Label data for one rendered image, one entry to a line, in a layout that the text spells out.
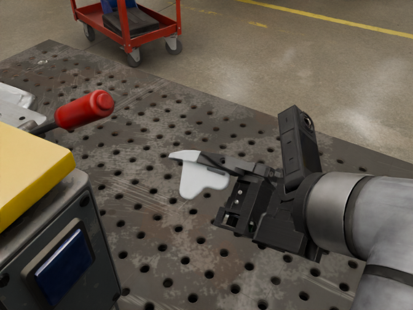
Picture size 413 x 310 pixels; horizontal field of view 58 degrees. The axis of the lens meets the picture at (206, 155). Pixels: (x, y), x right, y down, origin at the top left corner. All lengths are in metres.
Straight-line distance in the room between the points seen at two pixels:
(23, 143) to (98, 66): 1.07
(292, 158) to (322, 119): 1.85
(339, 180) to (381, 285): 0.10
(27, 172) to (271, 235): 0.27
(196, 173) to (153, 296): 0.27
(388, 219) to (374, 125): 2.00
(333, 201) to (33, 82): 1.03
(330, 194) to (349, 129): 1.89
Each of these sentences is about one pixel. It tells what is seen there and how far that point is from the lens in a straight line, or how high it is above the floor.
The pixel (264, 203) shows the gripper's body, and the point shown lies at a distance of 0.41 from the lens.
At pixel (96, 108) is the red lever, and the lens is 0.26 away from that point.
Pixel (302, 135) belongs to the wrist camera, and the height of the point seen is 1.01.
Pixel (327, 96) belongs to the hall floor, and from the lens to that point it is 2.47.
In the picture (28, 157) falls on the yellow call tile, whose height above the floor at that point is 1.16.
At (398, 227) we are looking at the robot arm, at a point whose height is 1.05.
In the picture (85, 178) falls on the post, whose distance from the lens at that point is 0.19.
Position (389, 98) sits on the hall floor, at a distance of 2.60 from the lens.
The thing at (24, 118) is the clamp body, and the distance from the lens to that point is 0.40.
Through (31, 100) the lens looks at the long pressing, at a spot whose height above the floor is 1.00.
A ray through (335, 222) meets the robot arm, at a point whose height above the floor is 1.02.
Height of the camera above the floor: 1.27
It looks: 42 degrees down
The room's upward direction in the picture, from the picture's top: straight up
